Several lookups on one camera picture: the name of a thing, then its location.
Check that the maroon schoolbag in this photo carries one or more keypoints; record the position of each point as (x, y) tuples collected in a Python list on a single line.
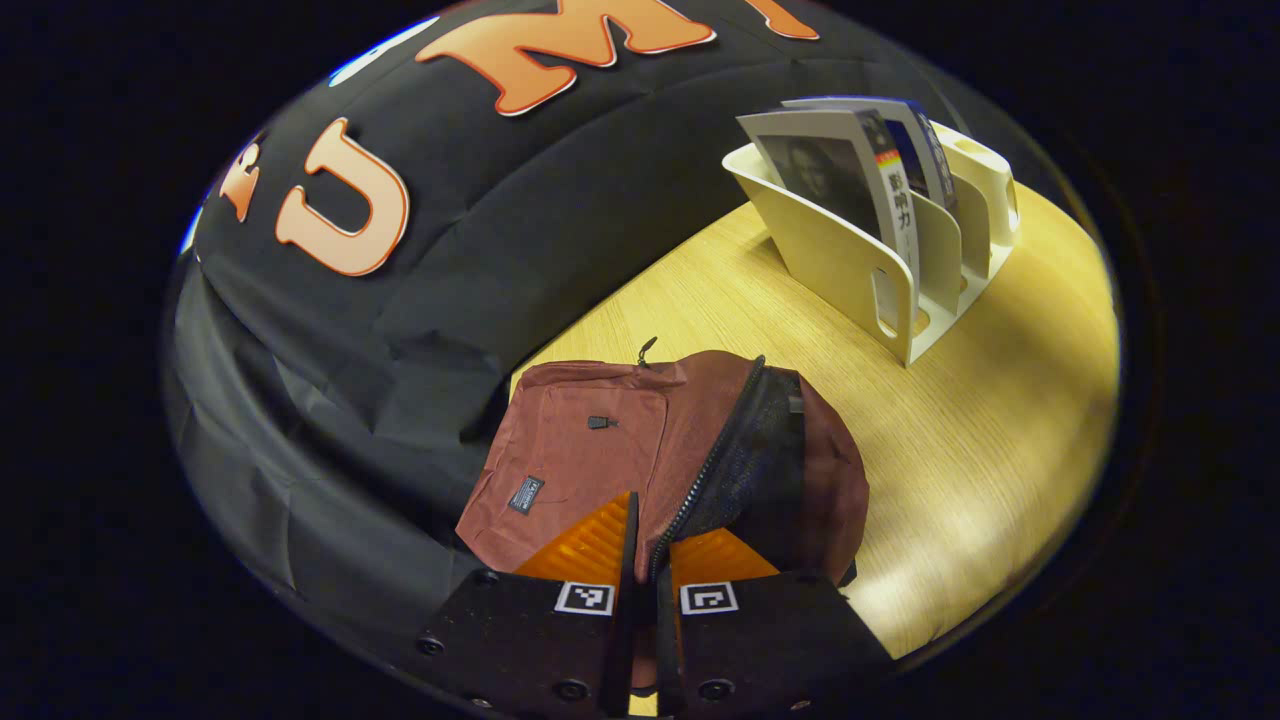
[(600, 460)]

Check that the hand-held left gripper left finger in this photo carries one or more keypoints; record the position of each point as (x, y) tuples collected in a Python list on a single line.
[(627, 640)]

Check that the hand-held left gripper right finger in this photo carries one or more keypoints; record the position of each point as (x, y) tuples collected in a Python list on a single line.
[(668, 650)]

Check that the white plastic bookshelf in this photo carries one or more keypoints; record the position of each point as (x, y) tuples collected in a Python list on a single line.
[(840, 260)]

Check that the blue-spine book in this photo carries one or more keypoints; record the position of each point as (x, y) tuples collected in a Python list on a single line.
[(925, 150)]

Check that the white-spine portrait cover book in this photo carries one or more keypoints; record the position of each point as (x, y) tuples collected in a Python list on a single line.
[(830, 170)]

